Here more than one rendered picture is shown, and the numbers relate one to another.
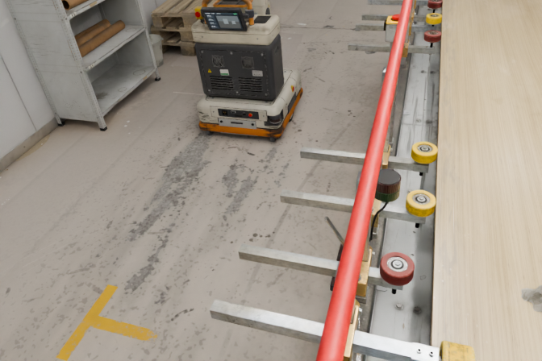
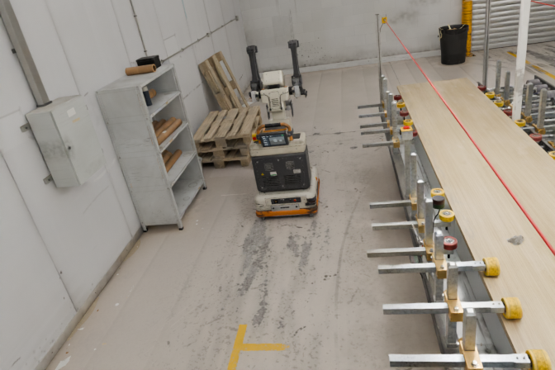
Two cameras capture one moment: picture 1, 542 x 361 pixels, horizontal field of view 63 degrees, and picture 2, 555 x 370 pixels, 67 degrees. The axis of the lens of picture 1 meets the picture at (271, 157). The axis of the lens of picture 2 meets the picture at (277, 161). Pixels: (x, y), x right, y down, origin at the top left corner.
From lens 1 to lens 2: 1.28 m
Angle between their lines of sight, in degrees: 14
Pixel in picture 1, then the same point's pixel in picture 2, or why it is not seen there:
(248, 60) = (290, 163)
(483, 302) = (492, 247)
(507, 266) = (497, 232)
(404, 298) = not seen: hidden behind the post
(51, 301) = (204, 342)
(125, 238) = (236, 295)
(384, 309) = not seen: hidden behind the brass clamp
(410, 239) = not seen: hidden behind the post
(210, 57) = (263, 165)
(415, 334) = (461, 282)
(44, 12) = (144, 150)
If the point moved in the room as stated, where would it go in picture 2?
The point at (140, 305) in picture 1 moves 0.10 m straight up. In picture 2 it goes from (268, 331) to (266, 321)
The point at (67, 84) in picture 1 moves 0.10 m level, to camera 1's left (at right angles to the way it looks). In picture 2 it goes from (155, 198) to (145, 201)
